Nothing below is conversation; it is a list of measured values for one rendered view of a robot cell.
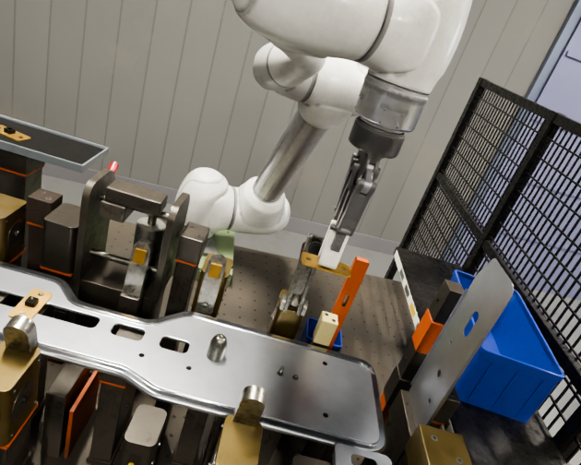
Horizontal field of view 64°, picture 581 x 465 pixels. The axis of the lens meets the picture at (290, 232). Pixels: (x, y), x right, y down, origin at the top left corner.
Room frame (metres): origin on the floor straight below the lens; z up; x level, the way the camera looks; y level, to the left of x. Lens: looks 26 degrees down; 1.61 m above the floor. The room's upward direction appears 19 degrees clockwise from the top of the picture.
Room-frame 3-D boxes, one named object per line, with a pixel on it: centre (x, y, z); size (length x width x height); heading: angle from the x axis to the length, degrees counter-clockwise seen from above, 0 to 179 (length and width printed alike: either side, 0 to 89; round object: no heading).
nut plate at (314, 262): (0.67, -0.07, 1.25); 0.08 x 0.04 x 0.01; 96
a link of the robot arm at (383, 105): (0.67, -0.07, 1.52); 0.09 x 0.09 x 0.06
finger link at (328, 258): (0.65, -0.07, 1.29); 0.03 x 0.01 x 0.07; 96
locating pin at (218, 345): (0.65, 0.06, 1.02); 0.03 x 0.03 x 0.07
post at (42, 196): (0.83, 0.51, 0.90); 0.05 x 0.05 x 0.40; 5
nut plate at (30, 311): (0.62, 0.40, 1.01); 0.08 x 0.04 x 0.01; 6
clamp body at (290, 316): (0.84, -0.05, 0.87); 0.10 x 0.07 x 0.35; 5
